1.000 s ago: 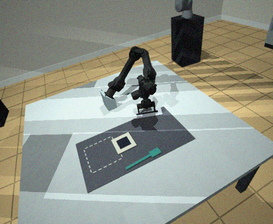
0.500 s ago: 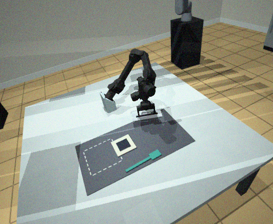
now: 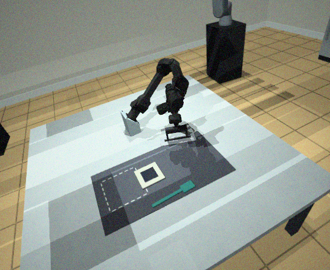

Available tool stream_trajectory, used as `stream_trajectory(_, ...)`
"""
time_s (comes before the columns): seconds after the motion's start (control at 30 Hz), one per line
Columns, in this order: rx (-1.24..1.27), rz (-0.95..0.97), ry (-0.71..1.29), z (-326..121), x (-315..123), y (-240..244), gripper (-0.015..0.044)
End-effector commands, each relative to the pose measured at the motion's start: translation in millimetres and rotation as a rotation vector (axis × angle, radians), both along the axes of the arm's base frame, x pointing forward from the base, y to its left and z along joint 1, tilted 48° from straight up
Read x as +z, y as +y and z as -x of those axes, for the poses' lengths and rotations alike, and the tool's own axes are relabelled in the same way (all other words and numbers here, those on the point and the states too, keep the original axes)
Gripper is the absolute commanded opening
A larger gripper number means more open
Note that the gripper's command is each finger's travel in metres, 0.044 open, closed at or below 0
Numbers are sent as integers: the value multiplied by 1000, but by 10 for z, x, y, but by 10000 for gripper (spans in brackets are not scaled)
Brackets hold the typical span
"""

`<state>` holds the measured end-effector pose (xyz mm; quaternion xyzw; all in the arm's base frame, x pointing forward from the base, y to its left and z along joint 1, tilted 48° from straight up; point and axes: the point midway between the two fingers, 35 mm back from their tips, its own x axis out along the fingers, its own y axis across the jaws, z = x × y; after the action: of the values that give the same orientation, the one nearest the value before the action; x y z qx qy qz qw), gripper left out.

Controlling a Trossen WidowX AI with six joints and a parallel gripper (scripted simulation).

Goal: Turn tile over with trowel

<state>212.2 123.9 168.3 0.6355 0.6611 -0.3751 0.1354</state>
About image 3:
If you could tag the beige rectangular tile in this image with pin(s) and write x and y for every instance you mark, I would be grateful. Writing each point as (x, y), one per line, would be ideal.
(149, 175)

